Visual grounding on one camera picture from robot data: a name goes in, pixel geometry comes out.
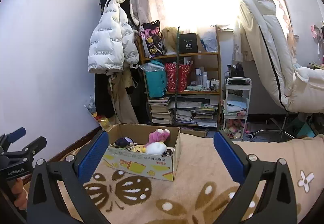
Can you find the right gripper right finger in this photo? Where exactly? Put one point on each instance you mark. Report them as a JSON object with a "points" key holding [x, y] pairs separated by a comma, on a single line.
{"points": [[277, 203]]}

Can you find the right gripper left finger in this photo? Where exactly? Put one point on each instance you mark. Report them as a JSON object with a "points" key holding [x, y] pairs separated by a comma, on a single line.
{"points": [[45, 201]]}

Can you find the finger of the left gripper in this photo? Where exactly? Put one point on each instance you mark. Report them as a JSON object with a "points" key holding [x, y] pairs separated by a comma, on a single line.
{"points": [[7, 140], [30, 146]]}

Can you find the purple haired doll plush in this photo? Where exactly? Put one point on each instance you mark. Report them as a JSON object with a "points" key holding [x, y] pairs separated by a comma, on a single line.
{"points": [[123, 142]]}

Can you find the yellow dog plush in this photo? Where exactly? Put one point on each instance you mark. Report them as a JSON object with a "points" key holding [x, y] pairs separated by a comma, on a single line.
{"points": [[138, 148]]}

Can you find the white fluffy plush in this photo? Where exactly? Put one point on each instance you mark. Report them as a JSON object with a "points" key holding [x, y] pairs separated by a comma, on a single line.
{"points": [[155, 148]]}

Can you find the pink bear plush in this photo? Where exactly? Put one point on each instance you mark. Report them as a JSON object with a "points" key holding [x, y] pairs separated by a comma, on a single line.
{"points": [[159, 135]]}

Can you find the black Face tissue pack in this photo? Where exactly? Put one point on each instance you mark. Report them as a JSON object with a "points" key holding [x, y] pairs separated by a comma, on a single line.
{"points": [[169, 151]]}

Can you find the person's left hand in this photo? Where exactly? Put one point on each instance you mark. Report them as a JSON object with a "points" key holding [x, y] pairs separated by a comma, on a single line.
{"points": [[18, 190]]}

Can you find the plastic bag with toys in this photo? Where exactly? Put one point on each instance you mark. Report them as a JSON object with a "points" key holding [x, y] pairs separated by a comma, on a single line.
{"points": [[100, 119]]}

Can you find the printed cardboard box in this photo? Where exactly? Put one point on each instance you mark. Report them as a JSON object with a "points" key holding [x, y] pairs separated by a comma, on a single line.
{"points": [[159, 167]]}

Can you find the beige trench coat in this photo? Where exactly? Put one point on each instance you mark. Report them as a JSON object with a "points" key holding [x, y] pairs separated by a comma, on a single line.
{"points": [[124, 112]]}

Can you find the cream office chair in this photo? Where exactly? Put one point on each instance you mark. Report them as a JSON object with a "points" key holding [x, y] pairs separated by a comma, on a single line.
{"points": [[296, 90]]}

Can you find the white rolling cart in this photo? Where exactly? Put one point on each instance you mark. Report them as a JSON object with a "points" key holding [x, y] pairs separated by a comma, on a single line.
{"points": [[236, 106]]}

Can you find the white puffer jacket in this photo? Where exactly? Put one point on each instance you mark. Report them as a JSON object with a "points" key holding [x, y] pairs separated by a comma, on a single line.
{"points": [[112, 46]]}

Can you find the stack of books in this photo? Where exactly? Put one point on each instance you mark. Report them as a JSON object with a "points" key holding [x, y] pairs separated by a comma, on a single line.
{"points": [[160, 112]]}

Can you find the teal shopping bag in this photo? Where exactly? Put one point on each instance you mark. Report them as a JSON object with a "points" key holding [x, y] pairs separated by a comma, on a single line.
{"points": [[155, 78]]}

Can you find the wooden bookshelf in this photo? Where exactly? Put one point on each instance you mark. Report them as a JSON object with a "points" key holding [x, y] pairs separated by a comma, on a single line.
{"points": [[199, 106]]}

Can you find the black pink patterned bag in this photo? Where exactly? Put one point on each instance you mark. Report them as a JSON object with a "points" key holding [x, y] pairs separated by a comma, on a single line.
{"points": [[151, 39]]}

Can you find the red gift bag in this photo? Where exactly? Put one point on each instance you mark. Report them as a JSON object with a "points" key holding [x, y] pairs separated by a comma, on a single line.
{"points": [[177, 77]]}

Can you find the blonde wig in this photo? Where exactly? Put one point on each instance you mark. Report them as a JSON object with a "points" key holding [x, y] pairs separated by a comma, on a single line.
{"points": [[169, 37]]}

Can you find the black box marked 40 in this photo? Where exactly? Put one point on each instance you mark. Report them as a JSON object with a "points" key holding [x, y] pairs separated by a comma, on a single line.
{"points": [[188, 43]]}

